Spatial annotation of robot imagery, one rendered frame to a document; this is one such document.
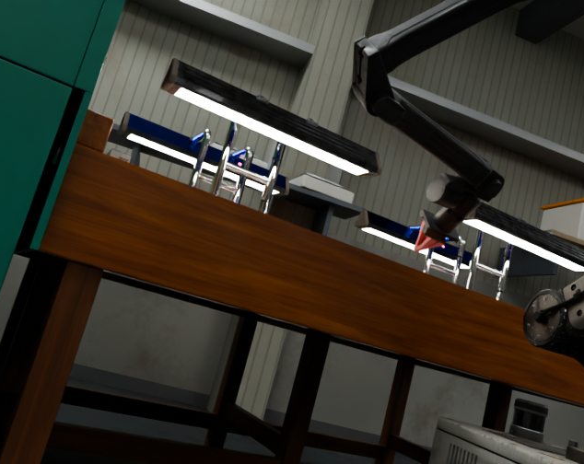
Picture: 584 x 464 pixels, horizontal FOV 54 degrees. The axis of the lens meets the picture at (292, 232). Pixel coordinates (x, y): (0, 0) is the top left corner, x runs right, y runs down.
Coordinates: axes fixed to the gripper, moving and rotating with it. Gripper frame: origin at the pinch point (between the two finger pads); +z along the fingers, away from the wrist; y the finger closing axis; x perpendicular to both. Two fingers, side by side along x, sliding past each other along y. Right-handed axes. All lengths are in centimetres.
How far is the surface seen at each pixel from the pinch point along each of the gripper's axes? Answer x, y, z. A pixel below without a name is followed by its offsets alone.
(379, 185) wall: -207, -128, 104
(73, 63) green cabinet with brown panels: 9, 89, -14
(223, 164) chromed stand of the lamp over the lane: -30, 44, 19
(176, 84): -25, 66, 0
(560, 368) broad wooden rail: 24.2, -41.3, 1.2
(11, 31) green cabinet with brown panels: 9, 98, -15
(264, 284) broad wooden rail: 25, 45, 3
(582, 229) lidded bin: -144, -225, 37
